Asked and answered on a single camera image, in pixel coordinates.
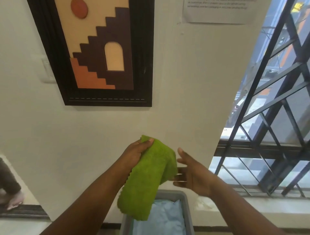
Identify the person's left hand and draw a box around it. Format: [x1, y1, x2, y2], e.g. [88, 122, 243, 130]
[121, 138, 155, 175]

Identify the person's right hand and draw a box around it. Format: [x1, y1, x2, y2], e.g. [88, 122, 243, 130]
[173, 148, 220, 198]

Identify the green cloth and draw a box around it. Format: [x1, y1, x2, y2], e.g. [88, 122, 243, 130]
[117, 135, 179, 221]

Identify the light blue cloth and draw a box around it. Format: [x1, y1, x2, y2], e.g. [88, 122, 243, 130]
[132, 199, 186, 235]

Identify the person's left forearm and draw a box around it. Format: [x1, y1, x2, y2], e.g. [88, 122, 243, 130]
[40, 167, 136, 235]

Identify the person's right forearm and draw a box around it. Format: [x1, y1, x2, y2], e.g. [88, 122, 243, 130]
[208, 179, 289, 235]

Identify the grey plastic tray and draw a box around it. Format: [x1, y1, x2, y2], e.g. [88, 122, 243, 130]
[120, 190, 195, 235]

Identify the black barred window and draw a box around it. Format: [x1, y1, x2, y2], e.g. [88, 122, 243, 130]
[213, 0, 310, 198]

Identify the white paper notice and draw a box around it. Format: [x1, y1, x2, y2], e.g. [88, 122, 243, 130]
[182, 0, 258, 25]

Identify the white wall switch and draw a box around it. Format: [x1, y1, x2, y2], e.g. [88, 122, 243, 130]
[40, 57, 57, 84]

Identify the dark picture frame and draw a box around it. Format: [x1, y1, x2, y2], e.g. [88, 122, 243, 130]
[27, 0, 155, 107]

